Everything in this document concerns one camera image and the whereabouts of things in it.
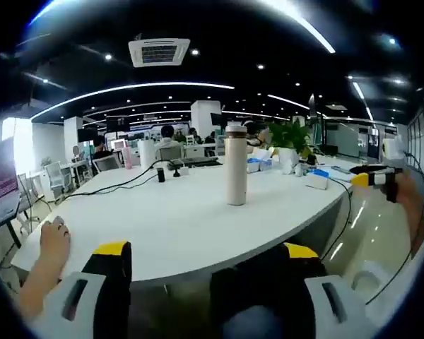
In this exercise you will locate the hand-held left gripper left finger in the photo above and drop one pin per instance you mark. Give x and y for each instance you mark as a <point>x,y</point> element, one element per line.
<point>74,303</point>

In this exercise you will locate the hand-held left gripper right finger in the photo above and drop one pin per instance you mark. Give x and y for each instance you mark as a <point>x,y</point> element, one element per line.
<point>335,303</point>

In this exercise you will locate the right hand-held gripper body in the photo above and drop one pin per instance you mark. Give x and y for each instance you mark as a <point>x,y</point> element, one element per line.
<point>394,148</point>

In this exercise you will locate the cream water cup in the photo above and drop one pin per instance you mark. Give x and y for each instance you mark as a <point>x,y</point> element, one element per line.
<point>236,169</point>

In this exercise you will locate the person's right hand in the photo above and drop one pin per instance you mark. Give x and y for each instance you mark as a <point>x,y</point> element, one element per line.
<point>410,190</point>

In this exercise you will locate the blue and white tissue pack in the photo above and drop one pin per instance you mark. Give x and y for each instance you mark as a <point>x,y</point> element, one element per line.
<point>318,180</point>
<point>259,165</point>

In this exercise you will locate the green potted plant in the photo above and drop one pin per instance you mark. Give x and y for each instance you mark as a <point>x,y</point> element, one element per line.
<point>289,136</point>

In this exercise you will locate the laptop with purple screen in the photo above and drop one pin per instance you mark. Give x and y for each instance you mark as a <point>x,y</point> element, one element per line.
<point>0,176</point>

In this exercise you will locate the pink tumbler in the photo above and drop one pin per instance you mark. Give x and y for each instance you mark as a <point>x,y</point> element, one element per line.
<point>127,159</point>

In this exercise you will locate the black power adapter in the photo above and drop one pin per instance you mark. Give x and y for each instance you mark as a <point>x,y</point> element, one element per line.
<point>161,174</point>

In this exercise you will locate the white paper towel roll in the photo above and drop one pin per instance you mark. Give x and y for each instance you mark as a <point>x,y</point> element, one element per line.
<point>147,153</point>

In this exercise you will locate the white charger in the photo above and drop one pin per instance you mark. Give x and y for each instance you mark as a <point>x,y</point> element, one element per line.
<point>184,172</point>

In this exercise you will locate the white mesh office chair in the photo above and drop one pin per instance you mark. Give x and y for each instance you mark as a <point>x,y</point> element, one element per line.
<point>169,155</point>

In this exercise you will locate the black closed laptop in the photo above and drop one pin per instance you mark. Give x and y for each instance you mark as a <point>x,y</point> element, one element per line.
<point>198,161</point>

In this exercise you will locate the curved ceiling light strip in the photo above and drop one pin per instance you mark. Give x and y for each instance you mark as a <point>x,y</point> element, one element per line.
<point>180,84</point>

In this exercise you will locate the ceiling air conditioner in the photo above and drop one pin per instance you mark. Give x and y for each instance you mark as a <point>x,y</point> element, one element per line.
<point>159,52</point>

